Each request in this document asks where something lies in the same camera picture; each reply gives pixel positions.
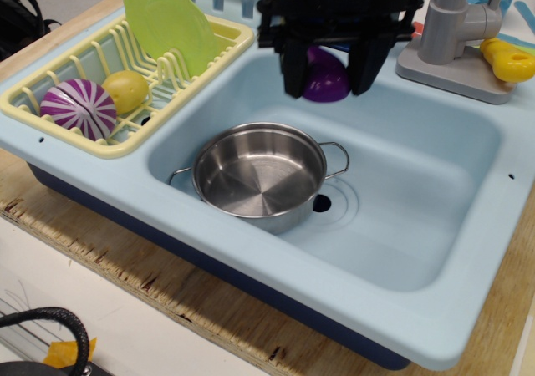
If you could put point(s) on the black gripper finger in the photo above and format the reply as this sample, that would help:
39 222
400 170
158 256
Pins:
367 55
294 67

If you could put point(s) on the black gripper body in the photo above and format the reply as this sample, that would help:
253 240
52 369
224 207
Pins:
333 23

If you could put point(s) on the purple toy eggplant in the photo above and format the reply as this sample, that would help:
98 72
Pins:
327 80

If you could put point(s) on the stainless steel pot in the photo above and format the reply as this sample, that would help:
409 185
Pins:
266 174

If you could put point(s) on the orange red block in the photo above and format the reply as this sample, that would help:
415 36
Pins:
418 29

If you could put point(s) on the grey toy faucet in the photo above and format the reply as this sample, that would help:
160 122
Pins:
442 57

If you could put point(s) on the green plastic plate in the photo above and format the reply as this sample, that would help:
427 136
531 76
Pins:
163 25

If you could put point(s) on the yellow toy potato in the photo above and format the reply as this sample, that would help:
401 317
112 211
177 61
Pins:
128 90

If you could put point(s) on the yellow dish drying rack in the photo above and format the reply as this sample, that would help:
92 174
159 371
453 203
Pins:
111 49

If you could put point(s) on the light blue toy sink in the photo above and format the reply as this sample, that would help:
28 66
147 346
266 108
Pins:
417 251

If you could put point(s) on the purple striped toy onion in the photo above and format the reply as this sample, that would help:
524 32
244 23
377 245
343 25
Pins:
81 104

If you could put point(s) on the black backpack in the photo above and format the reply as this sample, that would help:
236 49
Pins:
21 27

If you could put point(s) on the yellow tape piece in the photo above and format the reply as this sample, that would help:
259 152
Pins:
61 354

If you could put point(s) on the black base with screw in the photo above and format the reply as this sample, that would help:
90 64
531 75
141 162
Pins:
40 369

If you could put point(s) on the yellow faucet handle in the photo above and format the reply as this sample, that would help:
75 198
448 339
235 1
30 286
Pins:
508 63

